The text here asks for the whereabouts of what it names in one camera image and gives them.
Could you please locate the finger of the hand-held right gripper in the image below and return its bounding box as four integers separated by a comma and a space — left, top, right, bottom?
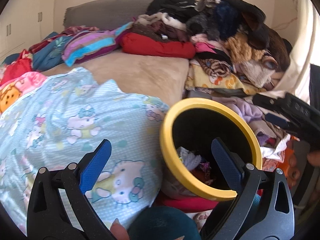
264, 113, 303, 137
252, 92, 290, 114

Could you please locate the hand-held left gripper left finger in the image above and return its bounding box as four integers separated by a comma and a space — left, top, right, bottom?
26, 139, 118, 240

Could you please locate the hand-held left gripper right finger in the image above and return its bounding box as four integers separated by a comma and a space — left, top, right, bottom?
200, 137, 295, 240

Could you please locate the white mesh bow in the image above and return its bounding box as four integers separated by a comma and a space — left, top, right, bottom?
177, 147, 203, 170

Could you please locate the yellow-rimmed trash bin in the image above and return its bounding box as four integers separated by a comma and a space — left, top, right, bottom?
160, 98, 263, 202

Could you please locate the person's right hand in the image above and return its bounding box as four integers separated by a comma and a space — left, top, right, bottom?
307, 151, 320, 167

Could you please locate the person's left hand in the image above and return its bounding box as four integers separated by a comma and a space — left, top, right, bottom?
110, 218, 130, 240

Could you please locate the beige knit cloth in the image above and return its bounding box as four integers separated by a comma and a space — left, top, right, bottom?
252, 119, 283, 140

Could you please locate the lilac fleece cloth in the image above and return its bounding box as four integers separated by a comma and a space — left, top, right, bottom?
212, 96, 264, 128

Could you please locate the white fleece cloth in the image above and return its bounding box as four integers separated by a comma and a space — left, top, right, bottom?
241, 60, 275, 88

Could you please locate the white crumpled cloth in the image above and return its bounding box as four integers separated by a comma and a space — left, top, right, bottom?
260, 134, 292, 159

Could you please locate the yellow cartoon blanket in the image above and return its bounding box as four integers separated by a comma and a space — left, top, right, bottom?
185, 64, 265, 95

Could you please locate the orange printed cloth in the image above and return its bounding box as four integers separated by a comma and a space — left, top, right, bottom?
260, 147, 300, 188

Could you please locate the crimson cloth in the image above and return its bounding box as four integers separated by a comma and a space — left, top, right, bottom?
155, 191, 225, 213

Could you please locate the tiger-striped cloth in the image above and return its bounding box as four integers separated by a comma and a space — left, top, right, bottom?
197, 59, 234, 78

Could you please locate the tan fuzzy garment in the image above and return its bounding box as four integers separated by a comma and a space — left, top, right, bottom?
225, 32, 260, 64

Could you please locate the light blue cartoon cat blanket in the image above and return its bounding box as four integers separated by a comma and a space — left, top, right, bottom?
0, 67, 170, 238

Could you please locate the cream satin cloth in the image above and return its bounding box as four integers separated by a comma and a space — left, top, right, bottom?
272, 0, 320, 100

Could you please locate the pink garment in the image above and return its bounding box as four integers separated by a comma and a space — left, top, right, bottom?
191, 34, 229, 54

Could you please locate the teal cloth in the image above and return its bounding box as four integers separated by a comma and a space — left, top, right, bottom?
127, 206, 200, 240

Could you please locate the dark blue furry garment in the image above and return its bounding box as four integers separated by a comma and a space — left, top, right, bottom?
215, 1, 244, 40

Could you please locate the black fleece garment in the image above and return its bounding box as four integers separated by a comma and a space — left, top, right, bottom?
219, 0, 270, 50

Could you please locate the grey speckled garment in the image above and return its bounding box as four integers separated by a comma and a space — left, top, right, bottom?
186, 14, 220, 40

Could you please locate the beige bed sheet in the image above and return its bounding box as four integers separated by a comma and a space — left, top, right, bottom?
40, 47, 190, 103

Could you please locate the pink cartoon bear blanket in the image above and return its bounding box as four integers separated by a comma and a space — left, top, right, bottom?
0, 71, 48, 114

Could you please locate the purple striped pillow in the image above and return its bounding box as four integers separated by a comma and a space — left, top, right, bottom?
61, 21, 134, 67

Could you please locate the red cushion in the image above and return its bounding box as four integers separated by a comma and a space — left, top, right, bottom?
120, 32, 196, 59

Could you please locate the blue floral quilt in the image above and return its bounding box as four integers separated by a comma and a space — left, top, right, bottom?
5, 31, 73, 72

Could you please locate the red floral quilt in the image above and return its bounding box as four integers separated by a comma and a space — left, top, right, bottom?
0, 50, 34, 85

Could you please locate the maroon speckled garment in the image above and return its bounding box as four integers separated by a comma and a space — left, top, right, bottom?
131, 20, 193, 43

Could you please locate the maroon floral blanket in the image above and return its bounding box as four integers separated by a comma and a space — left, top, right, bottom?
29, 26, 100, 53

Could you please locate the black jacket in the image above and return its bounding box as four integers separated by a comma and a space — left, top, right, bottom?
147, 0, 198, 17

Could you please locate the cream garment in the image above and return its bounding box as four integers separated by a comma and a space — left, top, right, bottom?
136, 12, 185, 29

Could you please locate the grey headboard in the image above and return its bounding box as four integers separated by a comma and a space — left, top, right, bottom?
64, 0, 154, 32

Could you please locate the cream wardrobe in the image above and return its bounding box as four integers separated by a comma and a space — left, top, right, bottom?
0, 0, 58, 58

